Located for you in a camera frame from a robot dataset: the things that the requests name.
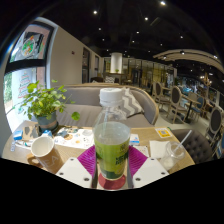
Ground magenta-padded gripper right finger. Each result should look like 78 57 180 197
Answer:
126 144 170 189

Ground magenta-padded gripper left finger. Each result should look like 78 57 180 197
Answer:
55 144 99 189

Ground green-labelled clear drink bottle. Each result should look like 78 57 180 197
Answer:
93 87 132 181

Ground white napkin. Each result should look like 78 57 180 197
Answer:
148 139 171 159

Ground clear plastic cup with straw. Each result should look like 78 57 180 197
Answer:
159 129 194 172

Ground illustrated paper leaflet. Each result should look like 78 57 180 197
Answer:
54 126 96 149

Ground tan ceramic mug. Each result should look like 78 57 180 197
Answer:
26 135 64 174

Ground blue white leaflet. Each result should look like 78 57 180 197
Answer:
129 133 141 147

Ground yellow square sticker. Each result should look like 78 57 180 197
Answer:
154 127 173 139

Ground small blue box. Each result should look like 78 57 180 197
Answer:
41 129 54 138

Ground dark tufted chair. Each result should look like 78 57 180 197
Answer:
171 128 214 164

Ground brown cardboard card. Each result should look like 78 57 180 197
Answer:
21 124 40 141

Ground blue white card pack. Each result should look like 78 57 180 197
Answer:
12 129 24 141

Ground grey white chevron cushion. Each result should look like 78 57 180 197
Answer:
118 87 146 118

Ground grey wood-framed sofa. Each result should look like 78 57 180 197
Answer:
54 83 160 129

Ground green potted plant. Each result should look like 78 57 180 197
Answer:
16 79 81 133

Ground small wooden cafe table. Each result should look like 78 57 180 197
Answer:
181 96 201 123

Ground group of round-backed chairs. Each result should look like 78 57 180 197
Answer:
151 81 224 158

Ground window with festive decorations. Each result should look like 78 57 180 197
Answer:
3 21 56 114

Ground ceiling spotlights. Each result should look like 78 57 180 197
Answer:
91 0 188 56

